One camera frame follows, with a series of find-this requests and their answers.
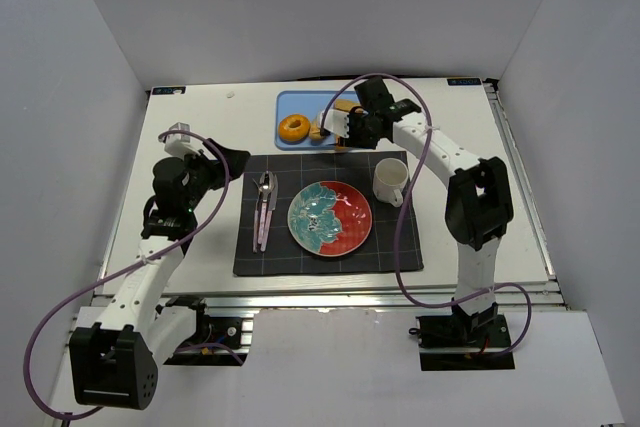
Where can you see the pink handled fork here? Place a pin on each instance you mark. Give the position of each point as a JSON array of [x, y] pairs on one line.
[[257, 222]]

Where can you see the blue plastic tray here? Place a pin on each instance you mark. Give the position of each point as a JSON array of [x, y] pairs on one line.
[[308, 103]]

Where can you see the white ceramic mug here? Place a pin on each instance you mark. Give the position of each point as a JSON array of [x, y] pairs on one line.
[[390, 178]]

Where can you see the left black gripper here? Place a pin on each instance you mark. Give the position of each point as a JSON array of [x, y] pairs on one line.
[[220, 167]]

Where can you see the left blue corner label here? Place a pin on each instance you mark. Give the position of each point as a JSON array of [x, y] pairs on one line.
[[168, 90]]

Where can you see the right blue corner label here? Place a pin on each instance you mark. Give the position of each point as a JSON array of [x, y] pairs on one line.
[[464, 81]]

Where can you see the metal tongs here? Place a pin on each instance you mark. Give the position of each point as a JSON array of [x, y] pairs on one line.
[[341, 141]]

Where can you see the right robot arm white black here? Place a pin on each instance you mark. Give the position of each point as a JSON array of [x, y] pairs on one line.
[[478, 205]]

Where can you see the sliced round bread loaf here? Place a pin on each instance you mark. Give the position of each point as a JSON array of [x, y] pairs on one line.
[[345, 105]]

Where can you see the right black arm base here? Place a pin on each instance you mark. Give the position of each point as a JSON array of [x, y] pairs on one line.
[[442, 347]]

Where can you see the teal and red plate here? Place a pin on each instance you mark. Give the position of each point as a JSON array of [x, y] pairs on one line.
[[330, 218]]

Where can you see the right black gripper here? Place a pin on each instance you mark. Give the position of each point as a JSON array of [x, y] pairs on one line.
[[357, 129]]

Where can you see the orange donut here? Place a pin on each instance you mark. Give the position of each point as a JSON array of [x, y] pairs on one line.
[[294, 128]]

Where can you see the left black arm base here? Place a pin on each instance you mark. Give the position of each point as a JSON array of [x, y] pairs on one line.
[[216, 341]]

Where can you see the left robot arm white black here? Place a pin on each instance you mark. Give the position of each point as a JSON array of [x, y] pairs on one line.
[[115, 362]]

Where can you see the blue corner label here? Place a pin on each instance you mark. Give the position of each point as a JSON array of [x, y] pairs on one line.
[[168, 90], [464, 81]]

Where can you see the pink handled spoon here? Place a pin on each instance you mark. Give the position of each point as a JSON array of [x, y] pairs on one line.
[[267, 192]]

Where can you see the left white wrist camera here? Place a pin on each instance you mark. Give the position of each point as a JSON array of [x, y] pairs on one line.
[[178, 144]]

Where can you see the long tan bread roll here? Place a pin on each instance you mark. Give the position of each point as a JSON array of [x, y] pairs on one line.
[[316, 133]]

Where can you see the pink handled knife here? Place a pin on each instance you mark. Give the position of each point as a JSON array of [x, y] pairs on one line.
[[271, 209]]

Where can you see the dark checked placemat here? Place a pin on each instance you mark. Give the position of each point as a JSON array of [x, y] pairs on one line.
[[393, 241]]

